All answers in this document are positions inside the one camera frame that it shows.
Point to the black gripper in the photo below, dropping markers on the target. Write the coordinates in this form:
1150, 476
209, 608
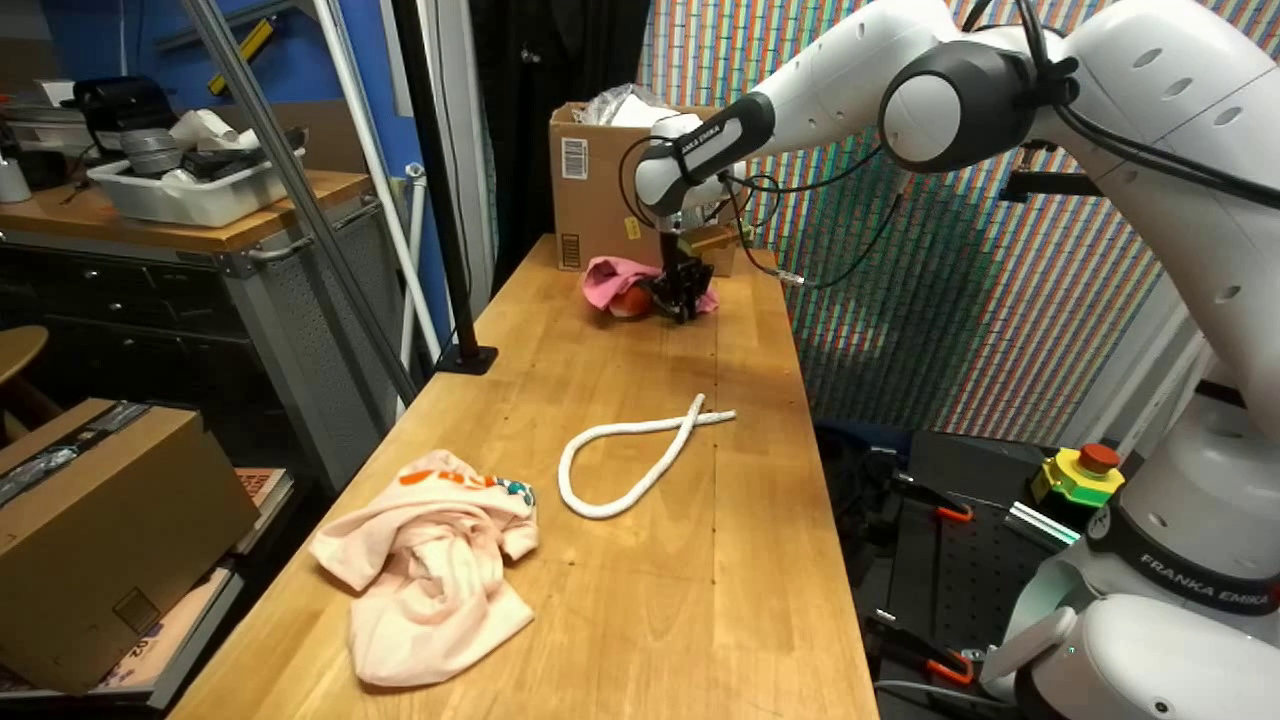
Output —
687, 278

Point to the pink shirt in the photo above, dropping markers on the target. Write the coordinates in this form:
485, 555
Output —
617, 286

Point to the peach shirt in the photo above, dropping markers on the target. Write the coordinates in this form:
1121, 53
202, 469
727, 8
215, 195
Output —
426, 570

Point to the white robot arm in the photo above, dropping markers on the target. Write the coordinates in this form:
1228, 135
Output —
1164, 607

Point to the cardboard box on table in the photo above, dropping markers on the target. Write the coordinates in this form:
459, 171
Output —
591, 151

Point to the black pole stand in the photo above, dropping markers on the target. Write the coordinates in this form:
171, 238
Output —
465, 352

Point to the yellow emergency stop button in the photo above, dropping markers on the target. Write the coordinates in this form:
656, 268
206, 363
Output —
1085, 474

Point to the white plastic bin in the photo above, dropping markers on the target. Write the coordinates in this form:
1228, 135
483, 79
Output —
206, 190

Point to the side workbench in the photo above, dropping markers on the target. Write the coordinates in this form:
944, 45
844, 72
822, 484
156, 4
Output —
254, 327

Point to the large cardboard box left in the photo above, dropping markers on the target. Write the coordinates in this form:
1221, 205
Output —
110, 519

